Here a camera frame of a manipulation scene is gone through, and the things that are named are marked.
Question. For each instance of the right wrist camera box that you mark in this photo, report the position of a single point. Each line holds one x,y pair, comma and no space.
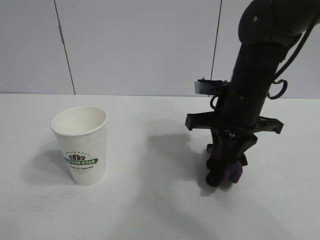
205,87

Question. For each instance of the white Coffee Star paper cup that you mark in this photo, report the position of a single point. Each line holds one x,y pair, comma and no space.
80,150

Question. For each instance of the purple and black cloth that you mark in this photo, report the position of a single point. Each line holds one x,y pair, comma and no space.
235,172

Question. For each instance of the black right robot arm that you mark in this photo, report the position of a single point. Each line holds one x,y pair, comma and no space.
262,50

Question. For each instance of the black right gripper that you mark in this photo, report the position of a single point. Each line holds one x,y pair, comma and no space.
240,112

